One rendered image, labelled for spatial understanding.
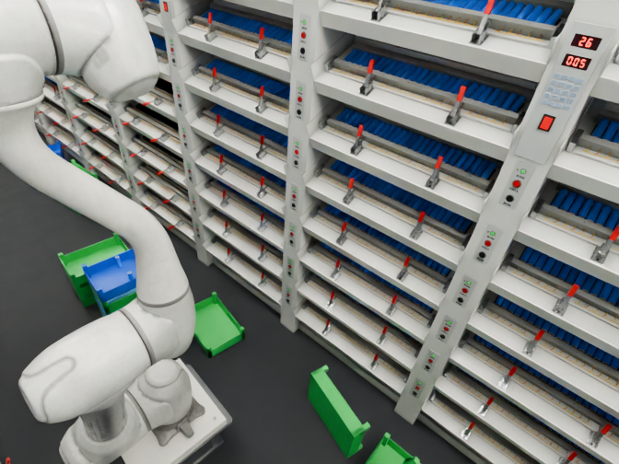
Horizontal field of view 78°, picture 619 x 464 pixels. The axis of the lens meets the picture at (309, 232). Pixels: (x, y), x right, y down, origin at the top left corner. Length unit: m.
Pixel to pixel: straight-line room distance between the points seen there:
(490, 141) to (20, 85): 0.91
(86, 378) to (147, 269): 0.21
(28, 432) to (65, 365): 1.27
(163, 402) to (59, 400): 0.62
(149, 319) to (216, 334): 1.27
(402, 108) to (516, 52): 0.30
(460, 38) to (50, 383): 1.08
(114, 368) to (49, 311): 1.65
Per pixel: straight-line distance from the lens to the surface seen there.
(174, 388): 1.38
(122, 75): 0.57
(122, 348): 0.81
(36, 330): 2.38
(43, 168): 0.61
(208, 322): 2.12
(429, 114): 1.11
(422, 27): 1.09
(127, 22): 0.59
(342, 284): 1.58
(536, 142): 1.02
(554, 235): 1.13
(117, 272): 2.02
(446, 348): 1.47
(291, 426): 1.83
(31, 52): 0.56
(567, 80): 0.98
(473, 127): 1.08
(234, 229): 2.09
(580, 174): 1.03
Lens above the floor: 1.67
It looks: 39 degrees down
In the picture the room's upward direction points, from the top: 5 degrees clockwise
